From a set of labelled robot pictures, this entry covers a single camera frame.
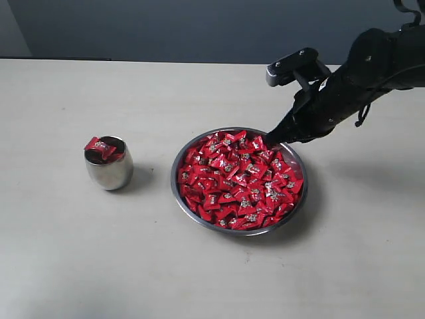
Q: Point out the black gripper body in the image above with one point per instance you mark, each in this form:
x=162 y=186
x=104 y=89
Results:
x=339 y=99

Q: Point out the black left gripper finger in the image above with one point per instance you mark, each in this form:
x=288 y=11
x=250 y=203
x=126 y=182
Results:
x=285 y=132

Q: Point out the red candy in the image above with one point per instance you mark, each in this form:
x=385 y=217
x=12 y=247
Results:
x=101 y=148

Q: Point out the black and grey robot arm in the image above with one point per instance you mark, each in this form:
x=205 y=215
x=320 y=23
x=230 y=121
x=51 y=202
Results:
x=378 y=63

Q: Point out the pile of red wrapped candies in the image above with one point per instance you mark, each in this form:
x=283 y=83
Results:
x=240 y=181

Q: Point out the stainless steel bowl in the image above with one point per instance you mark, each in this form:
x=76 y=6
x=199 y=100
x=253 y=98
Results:
x=300 y=186

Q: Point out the stainless steel cup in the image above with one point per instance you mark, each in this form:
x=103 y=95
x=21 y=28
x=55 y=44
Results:
x=112 y=176

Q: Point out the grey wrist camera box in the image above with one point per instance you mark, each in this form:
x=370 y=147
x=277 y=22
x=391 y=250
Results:
x=302 y=66

